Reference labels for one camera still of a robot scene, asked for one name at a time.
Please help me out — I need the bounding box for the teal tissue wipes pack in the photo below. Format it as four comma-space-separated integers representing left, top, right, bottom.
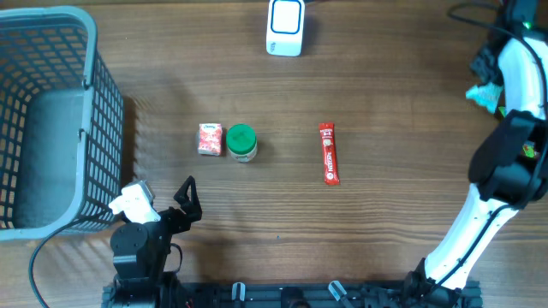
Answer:
465, 82, 503, 115

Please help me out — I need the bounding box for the small red white carton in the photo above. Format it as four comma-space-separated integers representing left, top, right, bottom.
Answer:
197, 123, 223, 156

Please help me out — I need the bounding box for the green lid jar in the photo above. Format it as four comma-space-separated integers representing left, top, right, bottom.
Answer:
226, 123, 258, 163

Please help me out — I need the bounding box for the red Nescafe coffee stick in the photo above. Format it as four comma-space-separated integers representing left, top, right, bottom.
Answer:
319, 122, 340, 186

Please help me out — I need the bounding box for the green Haribo gummy bag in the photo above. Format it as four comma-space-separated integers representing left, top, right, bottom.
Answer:
497, 106, 540, 159

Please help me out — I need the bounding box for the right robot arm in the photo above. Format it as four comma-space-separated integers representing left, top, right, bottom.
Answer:
389, 1, 547, 307

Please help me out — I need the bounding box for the white barcode scanner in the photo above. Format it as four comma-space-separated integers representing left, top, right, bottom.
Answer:
265, 0, 306, 57

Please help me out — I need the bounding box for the grey plastic shopping basket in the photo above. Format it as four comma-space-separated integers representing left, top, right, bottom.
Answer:
1, 6, 124, 241

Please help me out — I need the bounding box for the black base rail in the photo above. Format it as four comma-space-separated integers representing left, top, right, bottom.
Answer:
101, 280, 484, 308

